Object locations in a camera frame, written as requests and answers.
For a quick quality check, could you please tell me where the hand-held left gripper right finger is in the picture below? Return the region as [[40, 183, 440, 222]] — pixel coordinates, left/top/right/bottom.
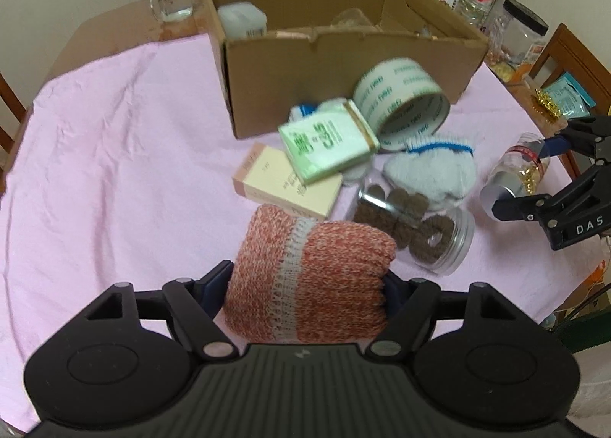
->
[[367, 271, 530, 357]]

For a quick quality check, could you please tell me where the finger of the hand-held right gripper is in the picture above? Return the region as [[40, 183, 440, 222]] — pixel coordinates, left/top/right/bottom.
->
[[493, 163, 611, 224], [541, 114, 611, 159]]

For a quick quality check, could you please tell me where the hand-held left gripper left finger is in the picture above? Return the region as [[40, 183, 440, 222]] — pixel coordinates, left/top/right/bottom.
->
[[83, 260, 237, 361]]

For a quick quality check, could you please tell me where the gold capsule bottle silver cap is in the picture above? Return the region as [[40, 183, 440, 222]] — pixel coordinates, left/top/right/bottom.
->
[[480, 133, 554, 219]]

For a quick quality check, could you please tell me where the clear jar of brown discs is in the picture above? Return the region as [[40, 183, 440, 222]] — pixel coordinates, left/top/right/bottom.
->
[[352, 171, 475, 275]]

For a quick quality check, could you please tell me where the orange knitted sock roll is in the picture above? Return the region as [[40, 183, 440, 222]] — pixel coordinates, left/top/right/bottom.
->
[[223, 204, 398, 344]]

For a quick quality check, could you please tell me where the white sock with blue stripe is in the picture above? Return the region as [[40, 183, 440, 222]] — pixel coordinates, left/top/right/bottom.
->
[[289, 98, 349, 121], [382, 133, 478, 205]]

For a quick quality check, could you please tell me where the pale pink carton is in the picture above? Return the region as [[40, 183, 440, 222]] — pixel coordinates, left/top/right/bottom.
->
[[232, 142, 343, 221]]

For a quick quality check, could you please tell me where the green tissue pack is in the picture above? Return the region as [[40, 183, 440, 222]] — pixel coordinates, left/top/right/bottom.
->
[[278, 100, 381, 186]]

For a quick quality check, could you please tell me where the green printed tape roll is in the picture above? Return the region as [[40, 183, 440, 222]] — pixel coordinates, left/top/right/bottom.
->
[[353, 57, 450, 152]]

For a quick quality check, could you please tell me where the brown cardboard box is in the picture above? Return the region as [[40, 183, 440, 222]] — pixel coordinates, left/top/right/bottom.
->
[[200, 0, 490, 139]]

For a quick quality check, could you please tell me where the clear plastic cup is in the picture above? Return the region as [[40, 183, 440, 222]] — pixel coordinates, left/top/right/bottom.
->
[[329, 8, 383, 31]]

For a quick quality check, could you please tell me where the white translucent plastic container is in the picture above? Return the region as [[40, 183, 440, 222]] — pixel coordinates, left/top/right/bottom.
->
[[217, 3, 267, 41]]

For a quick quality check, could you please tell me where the teal foil packet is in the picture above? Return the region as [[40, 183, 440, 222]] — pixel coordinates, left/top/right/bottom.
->
[[544, 73, 597, 119]]

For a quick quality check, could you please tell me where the wooden chair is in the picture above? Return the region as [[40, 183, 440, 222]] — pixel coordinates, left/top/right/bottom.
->
[[0, 73, 27, 195], [529, 23, 611, 181]]

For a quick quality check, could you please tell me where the large clear jar black lid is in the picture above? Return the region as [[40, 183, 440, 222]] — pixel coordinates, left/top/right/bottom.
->
[[487, 0, 550, 83]]

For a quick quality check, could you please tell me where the pink table cloth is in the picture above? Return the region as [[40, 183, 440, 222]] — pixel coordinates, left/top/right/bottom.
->
[[0, 30, 602, 424]]

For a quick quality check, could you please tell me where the gold wire ornament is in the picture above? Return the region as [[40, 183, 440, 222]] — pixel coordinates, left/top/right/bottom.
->
[[533, 89, 566, 120]]

